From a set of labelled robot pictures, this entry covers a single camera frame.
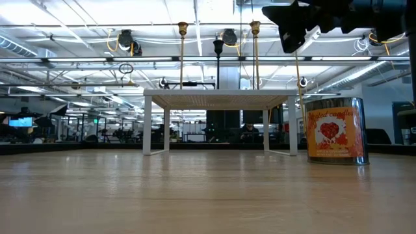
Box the silver candle tin orange label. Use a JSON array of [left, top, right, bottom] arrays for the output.
[[304, 96, 371, 166]]

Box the long ceiling light bar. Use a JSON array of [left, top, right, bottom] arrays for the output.
[[0, 56, 410, 63]]

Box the yellow slanted rod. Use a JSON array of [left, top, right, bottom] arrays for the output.
[[293, 51, 308, 134]]

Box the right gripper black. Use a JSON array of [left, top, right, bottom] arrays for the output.
[[261, 0, 355, 55]]

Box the black horizontal overhead bar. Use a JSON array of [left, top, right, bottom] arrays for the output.
[[167, 81, 216, 88]]

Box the gold brass candlestick holder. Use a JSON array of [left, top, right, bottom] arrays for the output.
[[177, 21, 189, 90], [249, 20, 262, 90]]

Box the black metal candlestick holder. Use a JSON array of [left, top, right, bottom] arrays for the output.
[[213, 39, 225, 90]]

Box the dark office chair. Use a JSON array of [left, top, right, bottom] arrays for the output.
[[391, 101, 416, 146]]

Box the person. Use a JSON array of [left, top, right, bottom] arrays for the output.
[[240, 123, 261, 144]]

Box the lit computer monitor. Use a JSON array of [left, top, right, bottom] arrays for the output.
[[8, 116, 33, 128]]

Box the white perforated metal rack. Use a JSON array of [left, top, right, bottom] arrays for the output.
[[142, 89, 299, 157]]

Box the hanging black cable reel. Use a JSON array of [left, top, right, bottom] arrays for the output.
[[222, 28, 238, 46], [118, 29, 143, 57]]

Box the black aluminium table frame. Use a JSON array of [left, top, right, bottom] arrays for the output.
[[0, 142, 416, 155]]

